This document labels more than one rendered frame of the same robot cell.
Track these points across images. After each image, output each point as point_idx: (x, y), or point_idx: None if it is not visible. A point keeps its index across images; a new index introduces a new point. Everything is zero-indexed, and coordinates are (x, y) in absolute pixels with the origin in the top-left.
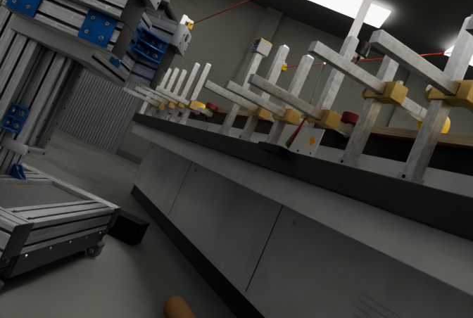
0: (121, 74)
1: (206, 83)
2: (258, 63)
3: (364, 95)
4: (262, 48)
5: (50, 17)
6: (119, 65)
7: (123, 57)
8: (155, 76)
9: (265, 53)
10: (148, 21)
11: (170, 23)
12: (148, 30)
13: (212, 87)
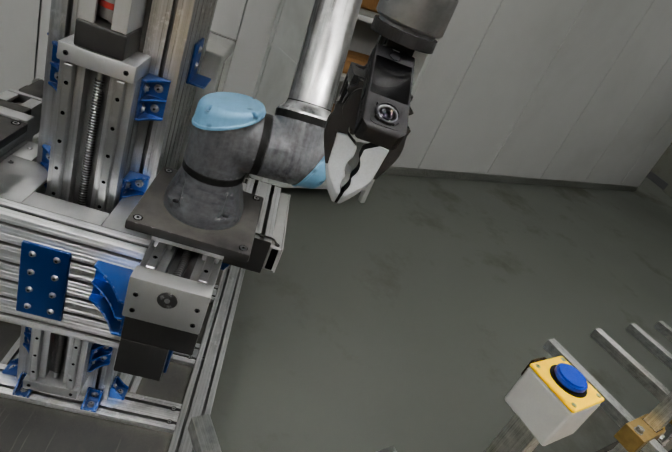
0: (91, 330)
1: (189, 424)
2: (518, 451)
3: None
4: (526, 402)
5: None
6: (56, 317)
7: (60, 306)
8: (126, 356)
9: (537, 429)
10: (117, 250)
11: (140, 262)
12: (97, 269)
13: (193, 442)
